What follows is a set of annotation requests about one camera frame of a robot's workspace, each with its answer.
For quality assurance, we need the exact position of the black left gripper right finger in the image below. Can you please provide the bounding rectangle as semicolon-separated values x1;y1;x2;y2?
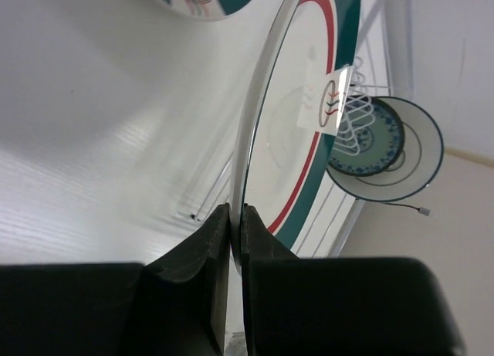
239;205;305;354

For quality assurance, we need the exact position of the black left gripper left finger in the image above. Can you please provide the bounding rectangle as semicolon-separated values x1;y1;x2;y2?
144;204;230;354

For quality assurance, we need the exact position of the green blue floral plate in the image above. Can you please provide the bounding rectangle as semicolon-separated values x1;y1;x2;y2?
329;95;405;177

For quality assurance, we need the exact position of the white plate with green ring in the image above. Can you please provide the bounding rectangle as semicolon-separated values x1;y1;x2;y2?
327;96;444;202

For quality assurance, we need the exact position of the black wire with white connector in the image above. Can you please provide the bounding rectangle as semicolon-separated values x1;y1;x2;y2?
380;202;431;217

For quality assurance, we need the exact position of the white wire dish rack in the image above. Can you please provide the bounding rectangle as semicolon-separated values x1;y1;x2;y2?
192;0;468;259

